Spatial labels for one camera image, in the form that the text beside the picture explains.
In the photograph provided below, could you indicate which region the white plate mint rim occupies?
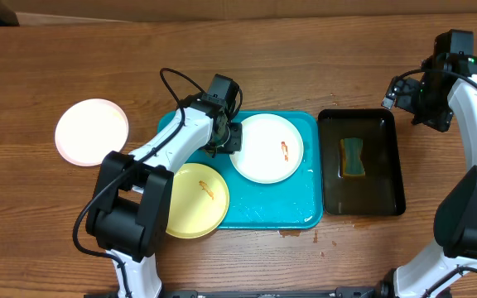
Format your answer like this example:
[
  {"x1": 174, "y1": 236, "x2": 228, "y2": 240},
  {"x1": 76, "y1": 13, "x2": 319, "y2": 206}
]
[{"x1": 230, "y1": 113, "x2": 304, "y2": 184}]

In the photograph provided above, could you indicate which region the green yellow sponge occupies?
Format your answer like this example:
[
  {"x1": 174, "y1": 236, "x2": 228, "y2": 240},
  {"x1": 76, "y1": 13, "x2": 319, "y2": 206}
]
[{"x1": 340, "y1": 137, "x2": 365, "y2": 177}]

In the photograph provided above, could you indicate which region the white plate pink rim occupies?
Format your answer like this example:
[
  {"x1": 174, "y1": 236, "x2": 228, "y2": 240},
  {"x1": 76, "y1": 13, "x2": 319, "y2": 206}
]
[{"x1": 55, "y1": 99, "x2": 129, "y2": 166}]

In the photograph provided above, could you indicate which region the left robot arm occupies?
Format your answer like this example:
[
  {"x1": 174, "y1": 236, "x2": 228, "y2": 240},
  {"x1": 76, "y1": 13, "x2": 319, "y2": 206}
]
[{"x1": 73, "y1": 90, "x2": 243, "y2": 297}]

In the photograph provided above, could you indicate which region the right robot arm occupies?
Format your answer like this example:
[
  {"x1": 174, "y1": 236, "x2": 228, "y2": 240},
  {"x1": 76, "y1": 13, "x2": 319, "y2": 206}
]
[{"x1": 370, "y1": 50, "x2": 477, "y2": 297}]

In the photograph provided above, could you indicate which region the blue plastic tray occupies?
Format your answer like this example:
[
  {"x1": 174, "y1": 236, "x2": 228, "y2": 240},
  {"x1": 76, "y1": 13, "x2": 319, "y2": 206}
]
[{"x1": 157, "y1": 110, "x2": 325, "y2": 230}]

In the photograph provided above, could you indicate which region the black water tray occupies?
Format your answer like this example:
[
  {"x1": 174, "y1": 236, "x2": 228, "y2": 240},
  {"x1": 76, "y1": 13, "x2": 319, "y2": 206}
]
[{"x1": 317, "y1": 109, "x2": 406, "y2": 216}]

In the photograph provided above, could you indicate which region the yellow plate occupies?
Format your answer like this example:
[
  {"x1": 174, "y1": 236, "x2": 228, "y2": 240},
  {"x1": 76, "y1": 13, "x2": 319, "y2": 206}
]
[{"x1": 166, "y1": 163, "x2": 230, "y2": 239}]

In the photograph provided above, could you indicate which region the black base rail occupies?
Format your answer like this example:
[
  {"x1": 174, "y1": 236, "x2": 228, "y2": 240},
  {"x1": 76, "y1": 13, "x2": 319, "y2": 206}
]
[{"x1": 157, "y1": 286, "x2": 388, "y2": 298}]

